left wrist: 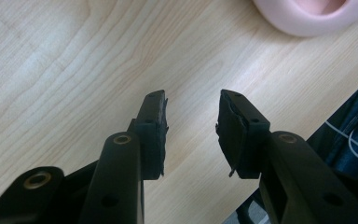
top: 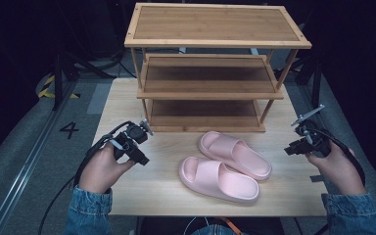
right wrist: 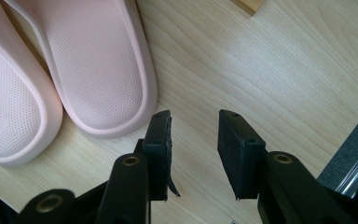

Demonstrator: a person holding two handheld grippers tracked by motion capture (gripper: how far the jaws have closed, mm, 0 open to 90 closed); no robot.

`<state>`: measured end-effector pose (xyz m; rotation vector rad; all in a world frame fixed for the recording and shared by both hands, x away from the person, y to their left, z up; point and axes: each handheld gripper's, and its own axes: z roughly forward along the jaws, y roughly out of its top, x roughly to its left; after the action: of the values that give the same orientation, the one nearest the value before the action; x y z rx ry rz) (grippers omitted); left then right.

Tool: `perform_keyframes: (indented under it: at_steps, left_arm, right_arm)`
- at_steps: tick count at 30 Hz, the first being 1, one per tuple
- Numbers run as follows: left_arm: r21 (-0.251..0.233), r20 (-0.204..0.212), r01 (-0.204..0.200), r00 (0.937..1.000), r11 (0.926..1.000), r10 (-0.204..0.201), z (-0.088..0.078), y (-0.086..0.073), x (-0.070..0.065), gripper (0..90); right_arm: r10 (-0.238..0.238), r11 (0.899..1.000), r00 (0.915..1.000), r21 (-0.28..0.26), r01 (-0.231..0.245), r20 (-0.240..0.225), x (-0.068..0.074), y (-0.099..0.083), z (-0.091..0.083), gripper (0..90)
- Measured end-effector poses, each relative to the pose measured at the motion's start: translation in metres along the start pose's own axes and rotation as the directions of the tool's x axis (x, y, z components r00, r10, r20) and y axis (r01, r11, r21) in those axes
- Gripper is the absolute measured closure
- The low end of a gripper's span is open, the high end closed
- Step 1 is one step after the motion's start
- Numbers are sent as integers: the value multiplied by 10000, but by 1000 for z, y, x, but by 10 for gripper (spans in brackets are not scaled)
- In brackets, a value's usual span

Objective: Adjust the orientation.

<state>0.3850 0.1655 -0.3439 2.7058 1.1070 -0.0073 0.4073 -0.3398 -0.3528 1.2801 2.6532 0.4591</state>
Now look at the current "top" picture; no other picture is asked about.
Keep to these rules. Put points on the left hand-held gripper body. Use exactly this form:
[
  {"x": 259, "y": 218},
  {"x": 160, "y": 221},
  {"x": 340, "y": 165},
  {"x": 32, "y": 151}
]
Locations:
[{"x": 133, "y": 133}]

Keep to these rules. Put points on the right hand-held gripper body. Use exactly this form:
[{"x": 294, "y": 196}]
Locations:
[{"x": 316, "y": 140}]

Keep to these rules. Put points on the pink foam slipper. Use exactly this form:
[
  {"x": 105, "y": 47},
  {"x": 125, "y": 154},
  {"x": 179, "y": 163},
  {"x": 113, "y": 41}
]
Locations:
[
  {"x": 218, "y": 179},
  {"x": 235, "y": 155}
]

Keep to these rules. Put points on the wooden three-tier shoe rack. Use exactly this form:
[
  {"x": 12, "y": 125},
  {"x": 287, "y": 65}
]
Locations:
[{"x": 209, "y": 24}]

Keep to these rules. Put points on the person's right hand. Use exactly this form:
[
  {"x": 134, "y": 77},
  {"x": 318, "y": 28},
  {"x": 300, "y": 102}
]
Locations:
[{"x": 338, "y": 171}]

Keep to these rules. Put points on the person's left hand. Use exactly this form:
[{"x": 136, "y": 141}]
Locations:
[{"x": 103, "y": 169}]

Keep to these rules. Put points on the grey tape piece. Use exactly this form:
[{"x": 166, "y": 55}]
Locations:
[{"x": 317, "y": 178}]

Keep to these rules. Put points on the black metal stand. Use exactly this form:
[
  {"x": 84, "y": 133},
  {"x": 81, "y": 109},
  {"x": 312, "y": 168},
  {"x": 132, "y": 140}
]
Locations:
[
  {"x": 316, "y": 84},
  {"x": 58, "y": 81}
]

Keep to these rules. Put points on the yellow black striped tape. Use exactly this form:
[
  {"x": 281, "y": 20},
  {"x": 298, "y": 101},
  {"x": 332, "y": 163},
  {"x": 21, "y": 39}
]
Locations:
[{"x": 45, "y": 93}]

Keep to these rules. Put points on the person's denim lap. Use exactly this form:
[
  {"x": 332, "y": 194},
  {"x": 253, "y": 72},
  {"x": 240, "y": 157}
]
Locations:
[{"x": 213, "y": 231}]

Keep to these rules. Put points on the metal floor rail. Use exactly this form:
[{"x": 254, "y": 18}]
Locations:
[{"x": 29, "y": 160}]

